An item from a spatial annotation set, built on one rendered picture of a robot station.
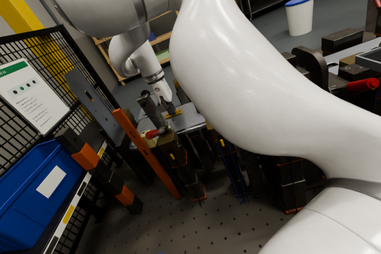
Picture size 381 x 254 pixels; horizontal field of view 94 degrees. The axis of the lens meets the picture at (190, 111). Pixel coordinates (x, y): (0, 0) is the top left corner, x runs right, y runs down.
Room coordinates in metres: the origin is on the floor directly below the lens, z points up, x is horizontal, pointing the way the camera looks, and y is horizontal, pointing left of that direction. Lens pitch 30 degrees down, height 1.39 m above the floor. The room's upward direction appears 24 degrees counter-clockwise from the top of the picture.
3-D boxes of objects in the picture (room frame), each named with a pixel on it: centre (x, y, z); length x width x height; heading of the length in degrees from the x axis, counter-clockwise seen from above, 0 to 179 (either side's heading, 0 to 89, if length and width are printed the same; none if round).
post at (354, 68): (0.36, -0.43, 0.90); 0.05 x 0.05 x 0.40; 80
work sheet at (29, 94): (0.85, 0.61, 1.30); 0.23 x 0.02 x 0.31; 170
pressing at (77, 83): (0.72, 0.34, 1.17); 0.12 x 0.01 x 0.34; 170
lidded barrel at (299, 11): (3.50, -2.80, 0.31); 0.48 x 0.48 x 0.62
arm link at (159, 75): (0.71, 0.08, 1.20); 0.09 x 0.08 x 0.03; 170
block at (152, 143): (0.55, 0.18, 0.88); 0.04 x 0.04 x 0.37; 80
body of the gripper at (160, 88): (0.71, 0.08, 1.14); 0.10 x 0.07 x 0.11; 170
